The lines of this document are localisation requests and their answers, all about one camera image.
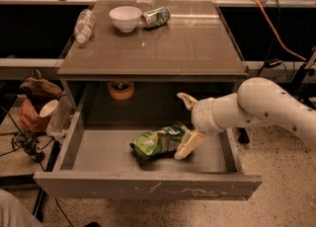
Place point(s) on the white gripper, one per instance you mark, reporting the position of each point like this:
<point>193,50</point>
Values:
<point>202,115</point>

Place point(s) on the green rice chip bag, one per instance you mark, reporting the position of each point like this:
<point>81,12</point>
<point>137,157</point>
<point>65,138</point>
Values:
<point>156,142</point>

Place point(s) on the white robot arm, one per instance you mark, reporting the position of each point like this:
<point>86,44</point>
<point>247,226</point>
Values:
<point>258,101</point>

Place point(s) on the grey cabinet with glossy top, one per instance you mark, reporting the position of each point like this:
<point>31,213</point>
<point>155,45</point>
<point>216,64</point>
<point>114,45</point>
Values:
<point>193,47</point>

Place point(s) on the open grey top drawer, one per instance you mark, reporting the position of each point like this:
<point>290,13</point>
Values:
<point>96,160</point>

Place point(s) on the brown cloth bag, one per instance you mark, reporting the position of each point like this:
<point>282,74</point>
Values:
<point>39,89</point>

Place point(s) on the orange tape roll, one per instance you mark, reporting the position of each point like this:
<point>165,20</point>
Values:
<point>121,90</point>

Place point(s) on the black power adapter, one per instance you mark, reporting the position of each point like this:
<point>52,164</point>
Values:
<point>271,63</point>

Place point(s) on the green soda can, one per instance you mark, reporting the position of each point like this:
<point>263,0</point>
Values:
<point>156,17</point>

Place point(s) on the white ceramic bowl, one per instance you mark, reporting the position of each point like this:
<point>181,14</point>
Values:
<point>125,18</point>

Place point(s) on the clear plastic container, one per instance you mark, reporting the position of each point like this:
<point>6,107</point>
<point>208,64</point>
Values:
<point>61,119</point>

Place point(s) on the clear plastic water bottle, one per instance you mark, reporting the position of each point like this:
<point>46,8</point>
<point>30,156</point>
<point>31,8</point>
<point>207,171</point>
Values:
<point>84,26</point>

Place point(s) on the grey cloth corner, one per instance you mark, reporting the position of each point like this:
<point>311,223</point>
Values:
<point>14,214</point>

